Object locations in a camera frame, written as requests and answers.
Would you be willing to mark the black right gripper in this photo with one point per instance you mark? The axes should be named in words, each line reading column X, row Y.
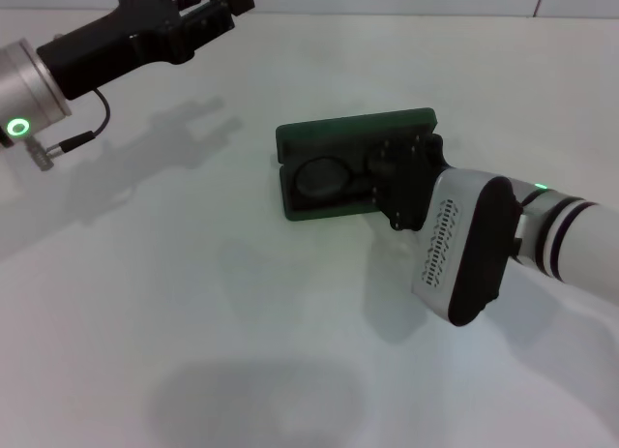
column 411, row 187

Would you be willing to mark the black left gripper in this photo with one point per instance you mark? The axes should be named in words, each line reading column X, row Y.
column 106, row 46

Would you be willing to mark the green glasses case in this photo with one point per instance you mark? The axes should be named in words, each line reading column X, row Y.
column 329, row 133

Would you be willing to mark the black thin-frame glasses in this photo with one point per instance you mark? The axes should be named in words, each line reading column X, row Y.
column 321, row 177

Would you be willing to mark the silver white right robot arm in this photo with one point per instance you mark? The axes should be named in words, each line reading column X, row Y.
column 575, row 245

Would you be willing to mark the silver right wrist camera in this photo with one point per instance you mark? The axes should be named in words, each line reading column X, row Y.
column 459, row 254

